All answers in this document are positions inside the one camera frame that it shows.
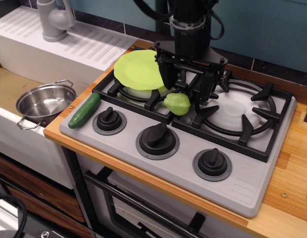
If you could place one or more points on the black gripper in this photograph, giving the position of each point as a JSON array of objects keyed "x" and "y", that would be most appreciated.
[{"x": 190, "y": 51}]

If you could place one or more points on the light green toy cauliflower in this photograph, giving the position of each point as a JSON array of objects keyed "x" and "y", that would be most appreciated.
[{"x": 177, "y": 103}]

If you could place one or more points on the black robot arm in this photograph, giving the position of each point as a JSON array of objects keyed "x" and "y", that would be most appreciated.
[{"x": 185, "y": 13}]

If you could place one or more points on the lime green plastic plate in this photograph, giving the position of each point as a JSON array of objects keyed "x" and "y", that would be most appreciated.
[{"x": 138, "y": 70}]

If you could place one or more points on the dark green toy pickle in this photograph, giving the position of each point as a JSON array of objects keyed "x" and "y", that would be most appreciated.
[{"x": 85, "y": 111}]

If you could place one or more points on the small stainless steel pot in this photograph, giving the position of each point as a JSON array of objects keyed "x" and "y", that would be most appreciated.
[{"x": 41, "y": 105}]

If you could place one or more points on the white toy sink unit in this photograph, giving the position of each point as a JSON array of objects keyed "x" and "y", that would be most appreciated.
[{"x": 27, "y": 60}]

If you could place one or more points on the white left burner disc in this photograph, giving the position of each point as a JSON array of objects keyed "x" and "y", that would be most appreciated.
[{"x": 143, "y": 86}]

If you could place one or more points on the white burner disc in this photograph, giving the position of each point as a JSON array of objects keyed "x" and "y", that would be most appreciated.
[
  {"x": 143, "y": 86},
  {"x": 232, "y": 106}
]

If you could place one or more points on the black left burner grate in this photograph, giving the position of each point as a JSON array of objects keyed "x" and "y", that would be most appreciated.
[{"x": 112, "y": 91}]

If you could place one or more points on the black burner grate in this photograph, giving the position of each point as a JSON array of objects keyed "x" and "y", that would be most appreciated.
[
  {"x": 257, "y": 143},
  {"x": 112, "y": 91}
]

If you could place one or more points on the white right burner disc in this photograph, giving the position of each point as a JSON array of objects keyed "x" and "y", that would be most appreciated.
[{"x": 232, "y": 106}]

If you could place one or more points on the black right burner grate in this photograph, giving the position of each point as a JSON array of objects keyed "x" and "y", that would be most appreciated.
[{"x": 257, "y": 143}]

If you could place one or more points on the black middle stove knob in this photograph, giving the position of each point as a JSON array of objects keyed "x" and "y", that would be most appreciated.
[{"x": 157, "y": 142}]

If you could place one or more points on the black stove knob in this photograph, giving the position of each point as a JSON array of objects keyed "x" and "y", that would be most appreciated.
[
  {"x": 109, "y": 122},
  {"x": 157, "y": 142},
  {"x": 212, "y": 165}
]

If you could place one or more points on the grey toy stove top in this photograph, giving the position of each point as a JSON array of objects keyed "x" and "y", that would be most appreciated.
[{"x": 223, "y": 149}]

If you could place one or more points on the black right stove knob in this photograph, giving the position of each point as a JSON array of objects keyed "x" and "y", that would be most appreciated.
[{"x": 212, "y": 165}]

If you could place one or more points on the black left stove knob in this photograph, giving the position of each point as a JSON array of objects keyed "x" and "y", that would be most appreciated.
[{"x": 109, "y": 122}]

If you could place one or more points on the grey toy faucet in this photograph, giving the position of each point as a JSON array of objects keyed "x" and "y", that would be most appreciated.
[{"x": 55, "y": 22}]

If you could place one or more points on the toy oven door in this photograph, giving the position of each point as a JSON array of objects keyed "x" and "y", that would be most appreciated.
[{"x": 134, "y": 210}]

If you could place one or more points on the wooden drawer front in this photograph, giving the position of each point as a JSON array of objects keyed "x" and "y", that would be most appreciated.
[{"x": 43, "y": 197}]

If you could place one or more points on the black oven door handle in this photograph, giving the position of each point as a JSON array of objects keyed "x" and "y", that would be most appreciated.
[{"x": 187, "y": 232}]

